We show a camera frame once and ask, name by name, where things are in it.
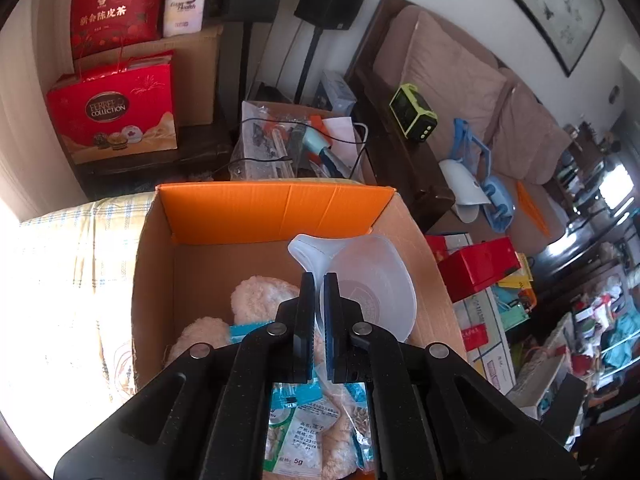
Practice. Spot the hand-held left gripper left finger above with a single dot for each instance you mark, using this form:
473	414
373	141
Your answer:
307	312

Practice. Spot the brown cardboard box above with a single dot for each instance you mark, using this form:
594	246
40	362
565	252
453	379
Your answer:
197	75

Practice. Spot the white tissue pack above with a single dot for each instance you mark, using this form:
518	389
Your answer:
185	5

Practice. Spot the red tin box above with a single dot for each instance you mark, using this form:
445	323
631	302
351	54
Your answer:
475	265

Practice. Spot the translucent plastic measuring cup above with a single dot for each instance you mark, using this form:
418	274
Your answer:
375	280

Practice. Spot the white paper sheet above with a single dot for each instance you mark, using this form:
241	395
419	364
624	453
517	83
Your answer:
345	145

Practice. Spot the black speaker stand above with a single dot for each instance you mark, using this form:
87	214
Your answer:
245	70
309	65

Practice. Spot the clear plastic bag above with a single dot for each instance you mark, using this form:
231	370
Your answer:
260	135

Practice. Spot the brown sofa cushion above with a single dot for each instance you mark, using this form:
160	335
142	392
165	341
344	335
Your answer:
530	130
450	75

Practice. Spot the large red gift bag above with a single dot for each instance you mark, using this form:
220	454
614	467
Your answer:
115	10

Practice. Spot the red chocolate print gift bag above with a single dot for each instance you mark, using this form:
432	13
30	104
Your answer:
115	110

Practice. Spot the orange paper sheet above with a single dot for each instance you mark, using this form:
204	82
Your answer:
530	205

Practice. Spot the yellow plaid cloth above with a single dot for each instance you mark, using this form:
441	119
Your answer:
75	260

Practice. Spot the green black cube device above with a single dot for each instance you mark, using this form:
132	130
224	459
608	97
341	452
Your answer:
412	112

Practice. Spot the small white blue box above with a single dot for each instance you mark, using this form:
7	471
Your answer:
337	90

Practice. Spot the teal face mask pack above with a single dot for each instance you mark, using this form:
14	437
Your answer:
510	310

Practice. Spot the orange-lined cardboard box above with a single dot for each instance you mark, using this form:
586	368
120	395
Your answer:
225	260

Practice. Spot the white flat printed box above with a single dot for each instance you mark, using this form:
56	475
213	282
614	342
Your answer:
492	360

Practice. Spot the dark wooden sofa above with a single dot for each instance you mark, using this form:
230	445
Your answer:
400	160

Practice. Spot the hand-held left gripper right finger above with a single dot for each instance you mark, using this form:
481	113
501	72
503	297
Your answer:
330	320

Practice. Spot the teal handheld tool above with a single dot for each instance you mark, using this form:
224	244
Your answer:
312	142

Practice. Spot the dark wooden side table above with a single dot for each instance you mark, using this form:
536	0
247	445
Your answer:
200	155

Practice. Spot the framed wall picture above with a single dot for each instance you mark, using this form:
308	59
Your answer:
550	5

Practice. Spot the white plastic massager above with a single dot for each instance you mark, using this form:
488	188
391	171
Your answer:
462	182

